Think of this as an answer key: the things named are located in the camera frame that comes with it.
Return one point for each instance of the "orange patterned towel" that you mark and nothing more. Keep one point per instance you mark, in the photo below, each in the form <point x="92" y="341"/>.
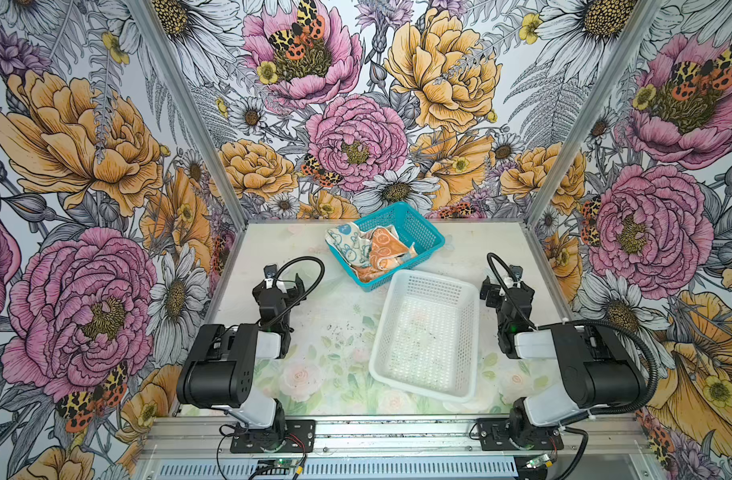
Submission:
<point x="388" y="253"/>

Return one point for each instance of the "right aluminium corner post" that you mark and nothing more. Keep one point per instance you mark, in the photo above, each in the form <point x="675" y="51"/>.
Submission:
<point x="641" y="20"/>

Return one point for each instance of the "green circuit board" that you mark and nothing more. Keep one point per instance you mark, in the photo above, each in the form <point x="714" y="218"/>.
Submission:
<point x="278" y="466"/>

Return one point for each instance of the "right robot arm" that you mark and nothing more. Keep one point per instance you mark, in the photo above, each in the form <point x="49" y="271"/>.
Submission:
<point x="604" y="369"/>

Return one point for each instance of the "blue and cream towel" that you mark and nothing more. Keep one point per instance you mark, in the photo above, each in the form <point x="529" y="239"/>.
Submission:
<point x="353" y="244"/>

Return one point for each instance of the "left aluminium corner post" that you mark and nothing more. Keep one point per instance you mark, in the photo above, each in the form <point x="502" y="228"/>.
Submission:
<point x="154" y="36"/>

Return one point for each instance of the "teal plastic basket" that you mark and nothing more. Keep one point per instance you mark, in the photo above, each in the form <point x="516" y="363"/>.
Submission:
<point x="412" y="228"/>

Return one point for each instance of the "aluminium front rail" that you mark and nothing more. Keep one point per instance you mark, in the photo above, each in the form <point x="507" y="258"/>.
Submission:
<point x="400" y="447"/>

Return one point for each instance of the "aluminium corner post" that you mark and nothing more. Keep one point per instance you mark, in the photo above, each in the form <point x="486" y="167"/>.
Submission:
<point x="641" y="20"/>
<point x="154" y="36"/>

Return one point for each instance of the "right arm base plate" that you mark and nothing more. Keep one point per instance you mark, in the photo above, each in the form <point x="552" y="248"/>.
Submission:
<point x="502" y="434"/>

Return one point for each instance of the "white plastic basket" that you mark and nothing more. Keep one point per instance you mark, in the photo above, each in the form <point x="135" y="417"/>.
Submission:
<point x="427" y="341"/>

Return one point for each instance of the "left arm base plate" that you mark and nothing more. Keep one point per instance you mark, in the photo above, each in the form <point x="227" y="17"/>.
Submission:
<point x="290" y="436"/>

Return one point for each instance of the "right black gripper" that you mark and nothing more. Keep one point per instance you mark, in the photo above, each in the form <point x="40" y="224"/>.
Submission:
<point x="499" y="290"/>

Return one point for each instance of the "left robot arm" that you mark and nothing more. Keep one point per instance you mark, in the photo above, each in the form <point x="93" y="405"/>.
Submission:
<point x="218" y="373"/>

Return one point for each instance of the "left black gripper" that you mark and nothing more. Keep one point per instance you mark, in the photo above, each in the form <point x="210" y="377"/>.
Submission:
<point x="270" y="287"/>

